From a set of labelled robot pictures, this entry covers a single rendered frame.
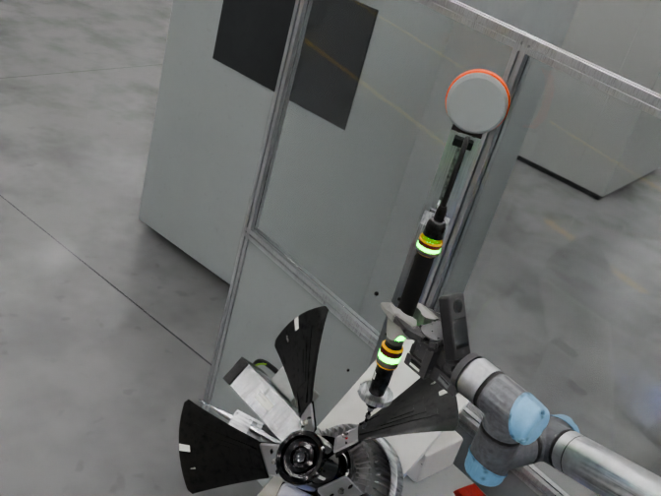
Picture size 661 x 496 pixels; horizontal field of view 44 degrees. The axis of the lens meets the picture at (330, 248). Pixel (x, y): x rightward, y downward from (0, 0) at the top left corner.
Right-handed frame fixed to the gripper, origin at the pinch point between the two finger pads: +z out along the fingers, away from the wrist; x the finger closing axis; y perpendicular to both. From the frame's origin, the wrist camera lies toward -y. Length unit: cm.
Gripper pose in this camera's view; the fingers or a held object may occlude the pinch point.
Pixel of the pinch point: (395, 301)
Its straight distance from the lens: 154.7
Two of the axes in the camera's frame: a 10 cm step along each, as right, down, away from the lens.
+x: 7.4, -1.5, 6.6
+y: -2.5, 8.5, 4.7
